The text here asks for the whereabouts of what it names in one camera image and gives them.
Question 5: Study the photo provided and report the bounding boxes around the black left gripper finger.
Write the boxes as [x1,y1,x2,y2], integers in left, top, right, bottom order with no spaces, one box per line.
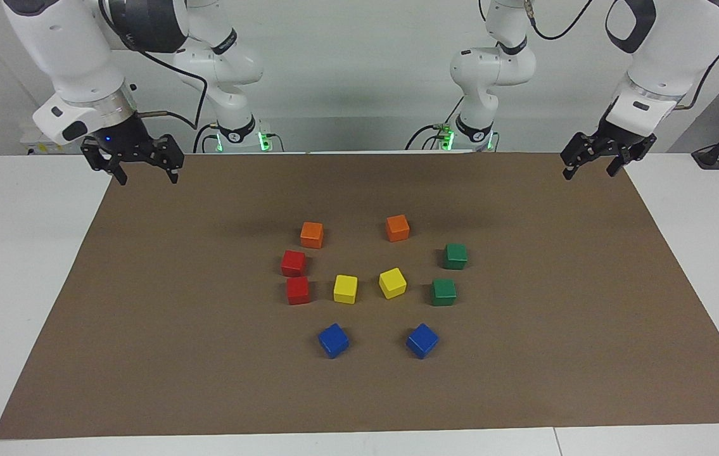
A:
[607,134,658,178]
[560,132,604,181]

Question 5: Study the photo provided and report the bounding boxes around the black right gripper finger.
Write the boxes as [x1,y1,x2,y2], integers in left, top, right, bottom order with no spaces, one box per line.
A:
[147,134,184,185]
[80,138,129,186]

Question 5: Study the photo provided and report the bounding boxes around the red wooden block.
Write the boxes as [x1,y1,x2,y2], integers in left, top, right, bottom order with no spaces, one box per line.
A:
[286,276,311,306]
[281,250,307,277]

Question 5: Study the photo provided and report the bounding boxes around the green wooden block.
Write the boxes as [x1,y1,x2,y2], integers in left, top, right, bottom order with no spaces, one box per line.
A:
[442,243,468,270]
[430,278,457,307]

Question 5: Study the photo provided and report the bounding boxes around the white power strip box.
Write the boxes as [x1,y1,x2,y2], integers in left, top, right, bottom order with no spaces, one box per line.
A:
[20,123,89,156]

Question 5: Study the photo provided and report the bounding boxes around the orange wooden block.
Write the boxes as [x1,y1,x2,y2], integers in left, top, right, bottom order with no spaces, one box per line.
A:
[385,214,410,243]
[300,221,324,250]

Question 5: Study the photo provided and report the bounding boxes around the brown table mat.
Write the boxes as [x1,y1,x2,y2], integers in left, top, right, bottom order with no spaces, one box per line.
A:
[0,152,719,440]

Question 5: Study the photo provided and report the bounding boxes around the yellow wooden block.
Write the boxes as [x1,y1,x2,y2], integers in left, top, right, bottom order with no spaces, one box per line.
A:
[378,267,408,300]
[333,274,359,305]

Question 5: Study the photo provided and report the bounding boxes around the blue wooden block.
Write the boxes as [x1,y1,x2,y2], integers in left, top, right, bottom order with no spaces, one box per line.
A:
[405,323,440,360]
[317,323,350,360]

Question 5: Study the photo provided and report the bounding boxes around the black base cable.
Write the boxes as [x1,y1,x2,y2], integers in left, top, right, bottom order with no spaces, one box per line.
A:
[405,95,466,151]
[193,122,219,154]

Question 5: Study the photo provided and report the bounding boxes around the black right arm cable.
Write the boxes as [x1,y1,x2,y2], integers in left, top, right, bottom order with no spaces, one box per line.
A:
[98,0,209,130]

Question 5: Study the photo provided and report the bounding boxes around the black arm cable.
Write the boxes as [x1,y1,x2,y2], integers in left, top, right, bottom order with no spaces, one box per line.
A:
[524,0,719,111]
[98,0,209,130]

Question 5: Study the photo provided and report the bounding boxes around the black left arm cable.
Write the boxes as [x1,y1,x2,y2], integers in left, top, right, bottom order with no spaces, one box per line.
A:
[524,0,719,111]

